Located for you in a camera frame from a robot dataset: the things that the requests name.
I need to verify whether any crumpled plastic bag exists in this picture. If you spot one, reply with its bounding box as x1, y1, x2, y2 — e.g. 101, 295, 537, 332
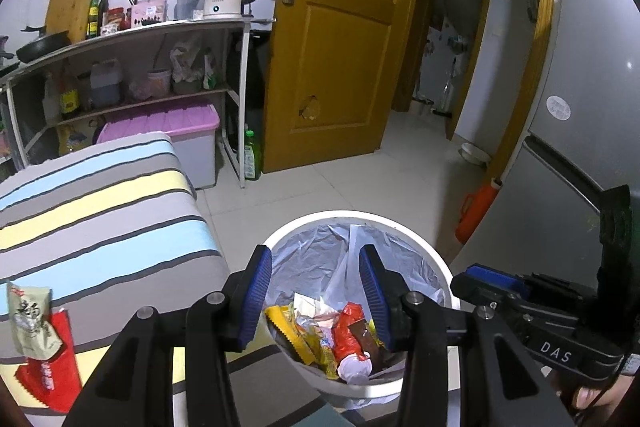
170, 39, 206, 95

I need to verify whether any wooden cutting board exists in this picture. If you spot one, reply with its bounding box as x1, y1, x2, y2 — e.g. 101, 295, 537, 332
45, 0, 103, 45

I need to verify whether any oil bottle yellow label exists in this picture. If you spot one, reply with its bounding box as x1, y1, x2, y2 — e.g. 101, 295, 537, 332
59, 67, 81, 120

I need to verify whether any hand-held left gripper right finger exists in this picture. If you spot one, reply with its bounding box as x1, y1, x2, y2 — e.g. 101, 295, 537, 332
360, 245, 573, 427

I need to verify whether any storage box with pink lid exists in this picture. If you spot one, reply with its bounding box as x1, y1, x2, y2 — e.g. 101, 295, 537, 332
96, 103, 221, 190

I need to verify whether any white trash bin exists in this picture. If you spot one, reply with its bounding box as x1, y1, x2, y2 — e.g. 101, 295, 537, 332
262, 209, 462, 400

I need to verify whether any black frying pan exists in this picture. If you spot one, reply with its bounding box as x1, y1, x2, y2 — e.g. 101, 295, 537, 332
16, 26, 73, 64

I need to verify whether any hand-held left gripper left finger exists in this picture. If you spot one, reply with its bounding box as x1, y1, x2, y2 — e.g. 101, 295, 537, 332
62, 244, 273, 427

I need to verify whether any dark liquid plastic jug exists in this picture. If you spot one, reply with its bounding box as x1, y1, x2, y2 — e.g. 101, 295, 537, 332
90, 59, 126, 108

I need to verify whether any beige snack packet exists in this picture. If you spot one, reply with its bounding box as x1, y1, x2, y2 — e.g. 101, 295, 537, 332
6, 283, 63, 358

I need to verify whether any grey refrigerator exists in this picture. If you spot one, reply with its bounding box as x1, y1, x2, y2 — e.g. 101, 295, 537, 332
450, 0, 640, 308

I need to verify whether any yellow snack packet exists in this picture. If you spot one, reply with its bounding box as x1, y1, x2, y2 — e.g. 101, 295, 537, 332
265, 304, 341, 380

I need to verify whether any person's right hand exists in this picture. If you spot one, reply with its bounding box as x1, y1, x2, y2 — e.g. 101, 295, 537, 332
552, 374, 640, 427

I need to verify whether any red plastic bag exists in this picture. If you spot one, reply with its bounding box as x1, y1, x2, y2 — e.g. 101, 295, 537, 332
332, 302, 373, 360

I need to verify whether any clear water jug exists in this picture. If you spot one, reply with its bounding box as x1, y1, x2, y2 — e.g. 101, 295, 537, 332
172, 0, 208, 22

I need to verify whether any brown snack packet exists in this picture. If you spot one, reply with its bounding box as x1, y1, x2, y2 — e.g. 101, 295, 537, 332
351, 319, 386, 354

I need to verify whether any yellow printed sack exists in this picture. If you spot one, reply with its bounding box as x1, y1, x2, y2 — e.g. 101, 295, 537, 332
57, 117, 106, 158

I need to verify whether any yellow wooden door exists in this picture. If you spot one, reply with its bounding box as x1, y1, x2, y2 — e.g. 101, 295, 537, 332
262, 0, 431, 174

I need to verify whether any white bowl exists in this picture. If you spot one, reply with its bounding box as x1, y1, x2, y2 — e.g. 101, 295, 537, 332
460, 143, 490, 166

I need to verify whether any green plastic bottle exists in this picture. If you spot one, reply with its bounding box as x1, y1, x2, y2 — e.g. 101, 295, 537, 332
243, 129, 262, 181

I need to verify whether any orange thermos flask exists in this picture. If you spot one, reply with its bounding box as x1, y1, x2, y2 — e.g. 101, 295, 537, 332
455, 177, 502, 244

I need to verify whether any clear plastic bin liner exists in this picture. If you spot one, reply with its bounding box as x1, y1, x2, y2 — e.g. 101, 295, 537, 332
272, 222, 448, 408

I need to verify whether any white metal shelf rack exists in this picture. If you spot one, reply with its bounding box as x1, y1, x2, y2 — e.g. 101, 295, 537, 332
0, 17, 276, 188

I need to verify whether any red snack packet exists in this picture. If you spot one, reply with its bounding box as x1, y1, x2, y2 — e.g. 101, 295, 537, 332
15, 307, 83, 413

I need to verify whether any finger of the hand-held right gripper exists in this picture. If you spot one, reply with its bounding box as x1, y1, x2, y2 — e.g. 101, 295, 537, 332
450, 263, 532, 309

